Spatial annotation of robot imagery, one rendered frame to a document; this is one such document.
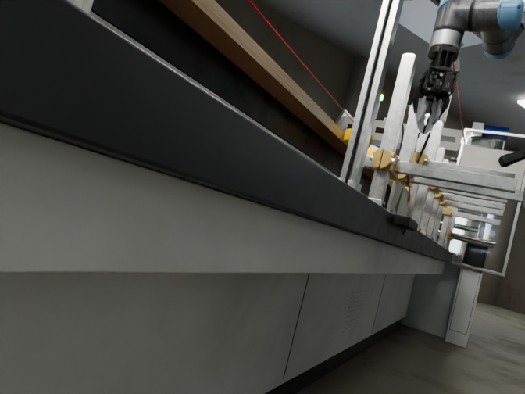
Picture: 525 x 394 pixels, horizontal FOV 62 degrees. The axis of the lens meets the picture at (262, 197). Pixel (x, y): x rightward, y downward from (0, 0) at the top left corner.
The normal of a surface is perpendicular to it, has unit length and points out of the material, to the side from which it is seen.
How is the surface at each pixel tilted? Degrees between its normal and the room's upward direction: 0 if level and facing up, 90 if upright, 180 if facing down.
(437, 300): 90
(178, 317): 90
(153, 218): 90
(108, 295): 90
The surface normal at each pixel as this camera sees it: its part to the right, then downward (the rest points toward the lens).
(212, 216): 0.86, 0.19
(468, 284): -0.44, -0.15
